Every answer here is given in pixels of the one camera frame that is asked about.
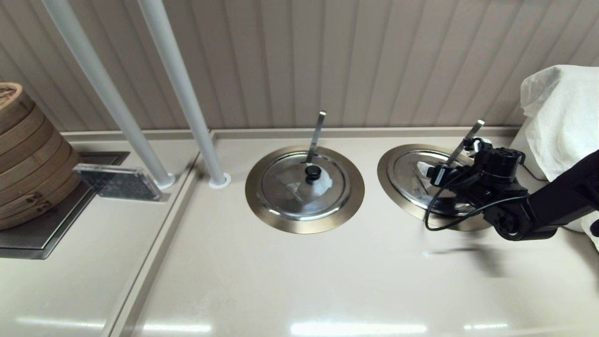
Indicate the recessed steel steamer tray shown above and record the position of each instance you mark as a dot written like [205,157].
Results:
[47,229]

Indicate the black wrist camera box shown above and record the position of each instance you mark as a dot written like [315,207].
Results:
[441,174]

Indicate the steel lid with black knob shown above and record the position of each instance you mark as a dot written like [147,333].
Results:
[407,182]
[285,187]

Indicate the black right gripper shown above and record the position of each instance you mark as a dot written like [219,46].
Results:
[468,187]

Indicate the stacked bamboo steamer baskets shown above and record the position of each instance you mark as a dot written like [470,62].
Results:
[32,164]

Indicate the clear acrylic sign block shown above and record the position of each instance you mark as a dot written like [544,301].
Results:
[120,183]

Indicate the white round appliance foot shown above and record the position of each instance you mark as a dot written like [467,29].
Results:
[573,228]

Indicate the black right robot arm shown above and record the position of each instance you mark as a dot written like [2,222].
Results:
[557,201]

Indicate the white metal pole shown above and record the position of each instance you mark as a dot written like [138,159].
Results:
[179,79]
[100,79]

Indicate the white cloth cover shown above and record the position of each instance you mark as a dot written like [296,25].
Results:
[566,117]

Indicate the white appliance body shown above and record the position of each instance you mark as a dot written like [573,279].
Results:
[522,140]

